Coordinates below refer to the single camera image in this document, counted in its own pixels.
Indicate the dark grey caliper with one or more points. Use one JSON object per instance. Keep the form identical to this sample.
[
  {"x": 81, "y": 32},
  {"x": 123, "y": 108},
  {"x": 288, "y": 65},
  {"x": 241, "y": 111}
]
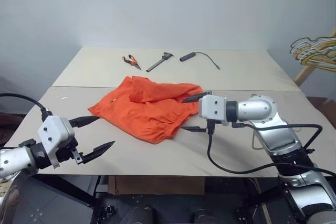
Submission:
[{"x": 158, "y": 62}]

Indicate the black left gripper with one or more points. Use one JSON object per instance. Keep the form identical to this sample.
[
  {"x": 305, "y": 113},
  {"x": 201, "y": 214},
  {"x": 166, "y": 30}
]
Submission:
[{"x": 65, "y": 150}]

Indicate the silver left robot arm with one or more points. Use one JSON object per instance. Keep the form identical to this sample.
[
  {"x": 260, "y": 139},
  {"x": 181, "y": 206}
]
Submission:
[{"x": 13, "y": 157}]

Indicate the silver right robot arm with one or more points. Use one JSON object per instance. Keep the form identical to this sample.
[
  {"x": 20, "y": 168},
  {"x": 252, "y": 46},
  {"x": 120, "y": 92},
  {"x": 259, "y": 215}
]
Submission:
[{"x": 278, "y": 134}]

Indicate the black base panel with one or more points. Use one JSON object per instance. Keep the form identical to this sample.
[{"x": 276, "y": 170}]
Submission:
[{"x": 47, "y": 203}]

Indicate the orange shorts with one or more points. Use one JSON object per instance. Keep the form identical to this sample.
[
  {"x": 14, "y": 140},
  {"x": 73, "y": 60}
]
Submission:
[{"x": 147, "y": 113}]

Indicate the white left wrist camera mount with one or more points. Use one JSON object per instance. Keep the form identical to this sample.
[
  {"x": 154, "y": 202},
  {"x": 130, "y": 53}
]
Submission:
[{"x": 53, "y": 129}]

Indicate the dark rounded shape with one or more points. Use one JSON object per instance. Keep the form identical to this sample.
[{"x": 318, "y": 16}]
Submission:
[
  {"x": 204, "y": 217},
  {"x": 143, "y": 214}
]

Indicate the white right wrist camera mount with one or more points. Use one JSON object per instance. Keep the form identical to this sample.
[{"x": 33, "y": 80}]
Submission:
[{"x": 211, "y": 108}]

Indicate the brown cardboard box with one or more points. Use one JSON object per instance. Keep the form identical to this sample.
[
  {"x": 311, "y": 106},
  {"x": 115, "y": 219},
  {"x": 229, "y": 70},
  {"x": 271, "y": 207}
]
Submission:
[{"x": 328, "y": 108}]

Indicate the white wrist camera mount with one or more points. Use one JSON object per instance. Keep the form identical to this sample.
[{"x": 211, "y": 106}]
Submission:
[
  {"x": 211, "y": 108},
  {"x": 53, "y": 129}
]

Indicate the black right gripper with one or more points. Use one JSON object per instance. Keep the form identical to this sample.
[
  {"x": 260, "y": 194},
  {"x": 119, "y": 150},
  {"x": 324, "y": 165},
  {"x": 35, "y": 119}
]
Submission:
[{"x": 210, "y": 125}]

